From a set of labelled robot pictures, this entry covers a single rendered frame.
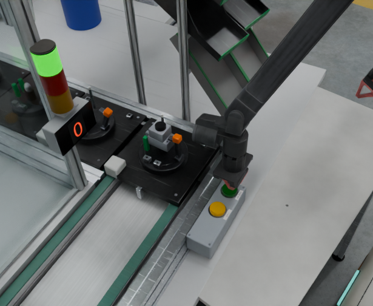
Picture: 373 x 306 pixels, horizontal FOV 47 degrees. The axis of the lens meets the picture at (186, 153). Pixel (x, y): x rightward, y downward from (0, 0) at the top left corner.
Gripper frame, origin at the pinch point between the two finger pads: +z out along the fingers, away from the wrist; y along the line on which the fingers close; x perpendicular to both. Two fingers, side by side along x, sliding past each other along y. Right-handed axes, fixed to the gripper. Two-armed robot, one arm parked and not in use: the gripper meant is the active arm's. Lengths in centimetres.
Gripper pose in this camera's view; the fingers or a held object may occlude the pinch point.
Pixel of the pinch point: (231, 186)
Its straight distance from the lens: 113.0
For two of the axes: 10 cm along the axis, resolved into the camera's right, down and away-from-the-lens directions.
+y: -5.0, 6.5, -5.8
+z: 0.2, 6.7, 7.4
